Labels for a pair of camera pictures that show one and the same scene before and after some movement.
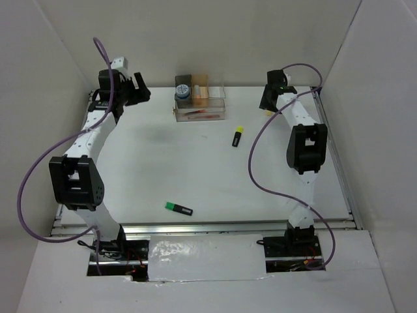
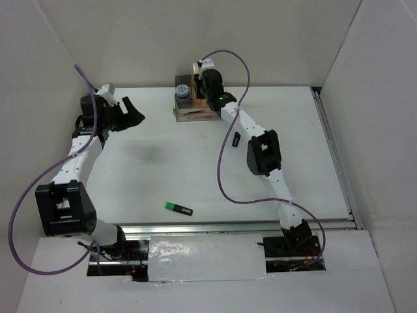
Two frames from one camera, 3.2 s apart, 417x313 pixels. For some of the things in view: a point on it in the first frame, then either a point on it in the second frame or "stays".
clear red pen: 201,111 stays
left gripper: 140,95 → 131,119
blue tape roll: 182,90 stays
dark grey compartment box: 186,102 stays
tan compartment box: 202,80 stays
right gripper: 264,102 → 199,81
